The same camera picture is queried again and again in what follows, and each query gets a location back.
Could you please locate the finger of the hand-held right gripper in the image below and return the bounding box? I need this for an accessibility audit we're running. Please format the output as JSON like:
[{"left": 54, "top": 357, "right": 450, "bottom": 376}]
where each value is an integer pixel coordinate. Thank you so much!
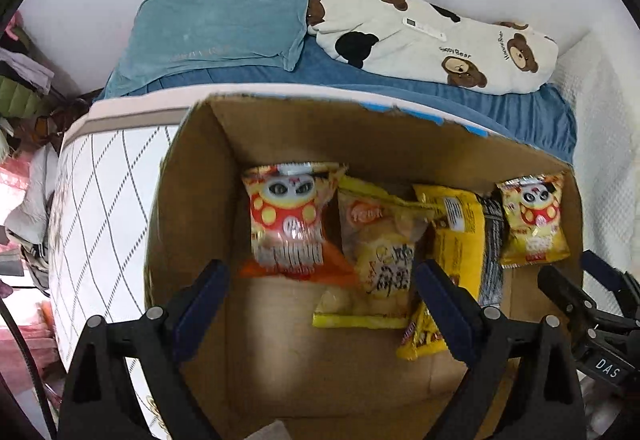
[
  {"left": 580, "top": 250, "right": 640, "bottom": 315},
  {"left": 537, "top": 264, "right": 608, "bottom": 351}
]

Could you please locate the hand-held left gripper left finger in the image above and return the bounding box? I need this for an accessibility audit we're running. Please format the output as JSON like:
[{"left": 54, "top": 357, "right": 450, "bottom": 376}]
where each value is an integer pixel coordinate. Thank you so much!
[{"left": 57, "top": 260, "right": 231, "bottom": 440}]

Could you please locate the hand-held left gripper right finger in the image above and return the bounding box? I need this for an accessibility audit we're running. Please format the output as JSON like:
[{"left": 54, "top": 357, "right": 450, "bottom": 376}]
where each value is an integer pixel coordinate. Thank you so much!
[{"left": 414, "top": 260, "right": 586, "bottom": 440}]

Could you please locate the small yellow candy packet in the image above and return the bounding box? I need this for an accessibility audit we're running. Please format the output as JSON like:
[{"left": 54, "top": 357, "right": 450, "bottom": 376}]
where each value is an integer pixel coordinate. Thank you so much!
[{"left": 396, "top": 300, "right": 448, "bottom": 361}]

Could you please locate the brown cardboard box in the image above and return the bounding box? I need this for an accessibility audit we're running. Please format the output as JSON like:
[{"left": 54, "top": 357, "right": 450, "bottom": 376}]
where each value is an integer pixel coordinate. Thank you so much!
[{"left": 144, "top": 92, "right": 586, "bottom": 440}]

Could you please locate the yellow panda print chip packet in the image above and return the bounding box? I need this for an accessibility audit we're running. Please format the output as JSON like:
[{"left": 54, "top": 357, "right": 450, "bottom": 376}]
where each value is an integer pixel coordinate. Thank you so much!
[{"left": 496, "top": 173, "right": 571, "bottom": 268}]

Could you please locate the yellow bread snack packet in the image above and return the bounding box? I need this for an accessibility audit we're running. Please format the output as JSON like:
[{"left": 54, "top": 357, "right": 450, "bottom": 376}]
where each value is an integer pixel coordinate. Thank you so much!
[{"left": 312, "top": 176, "right": 441, "bottom": 329}]

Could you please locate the large yellow and black packet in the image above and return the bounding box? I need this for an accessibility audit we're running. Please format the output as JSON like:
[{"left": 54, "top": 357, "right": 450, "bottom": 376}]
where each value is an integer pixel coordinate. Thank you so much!
[{"left": 412, "top": 184, "right": 506, "bottom": 308}]

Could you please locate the orange snack packet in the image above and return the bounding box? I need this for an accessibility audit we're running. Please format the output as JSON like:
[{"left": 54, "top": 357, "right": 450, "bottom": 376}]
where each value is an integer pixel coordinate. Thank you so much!
[{"left": 239, "top": 242, "right": 361, "bottom": 288}]

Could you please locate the red panda print snack packet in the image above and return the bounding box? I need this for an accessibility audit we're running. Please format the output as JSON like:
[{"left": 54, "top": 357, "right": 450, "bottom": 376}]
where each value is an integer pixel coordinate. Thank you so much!
[{"left": 241, "top": 162, "right": 348, "bottom": 281}]

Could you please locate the white textured blanket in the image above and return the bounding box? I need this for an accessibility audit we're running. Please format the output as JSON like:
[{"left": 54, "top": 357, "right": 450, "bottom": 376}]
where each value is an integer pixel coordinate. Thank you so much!
[{"left": 550, "top": 27, "right": 640, "bottom": 271}]

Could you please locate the white quilted mattress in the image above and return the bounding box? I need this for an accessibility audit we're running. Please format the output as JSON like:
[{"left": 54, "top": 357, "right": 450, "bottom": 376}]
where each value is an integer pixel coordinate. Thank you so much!
[{"left": 47, "top": 87, "right": 493, "bottom": 440}]

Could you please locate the blue bedsheet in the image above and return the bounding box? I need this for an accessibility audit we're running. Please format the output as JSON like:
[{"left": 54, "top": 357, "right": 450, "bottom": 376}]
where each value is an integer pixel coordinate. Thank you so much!
[{"left": 95, "top": 37, "right": 578, "bottom": 165}]

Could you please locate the pink plastic bag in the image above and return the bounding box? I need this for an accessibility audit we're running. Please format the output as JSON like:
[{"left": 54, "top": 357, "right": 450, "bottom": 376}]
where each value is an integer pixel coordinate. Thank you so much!
[{"left": 0, "top": 155, "right": 66, "bottom": 371}]

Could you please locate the cream bear print pillow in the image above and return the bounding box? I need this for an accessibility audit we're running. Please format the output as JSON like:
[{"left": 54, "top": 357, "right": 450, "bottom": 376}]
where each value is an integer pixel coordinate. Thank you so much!
[{"left": 306, "top": 0, "right": 560, "bottom": 95}]

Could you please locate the white remote control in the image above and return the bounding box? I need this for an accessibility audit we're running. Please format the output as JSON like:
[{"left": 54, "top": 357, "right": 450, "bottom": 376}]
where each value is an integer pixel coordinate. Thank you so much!
[{"left": 402, "top": 16, "right": 447, "bottom": 42}]

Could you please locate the pile of clothes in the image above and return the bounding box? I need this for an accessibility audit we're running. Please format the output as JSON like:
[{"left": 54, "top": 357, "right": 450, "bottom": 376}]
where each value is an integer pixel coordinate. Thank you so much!
[{"left": 0, "top": 10, "right": 96, "bottom": 301}]

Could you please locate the teal pillow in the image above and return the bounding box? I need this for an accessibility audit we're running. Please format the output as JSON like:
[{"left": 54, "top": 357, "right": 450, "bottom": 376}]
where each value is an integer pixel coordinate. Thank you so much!
[{"left": 102, "top": 0, "right": 312, "bottom": 99}]

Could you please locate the black cable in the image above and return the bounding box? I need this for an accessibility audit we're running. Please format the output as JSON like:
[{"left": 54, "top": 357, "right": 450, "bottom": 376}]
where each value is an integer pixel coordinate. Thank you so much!
[{"left": 0, "top": 300, "right": 58, "bottom": 440}]

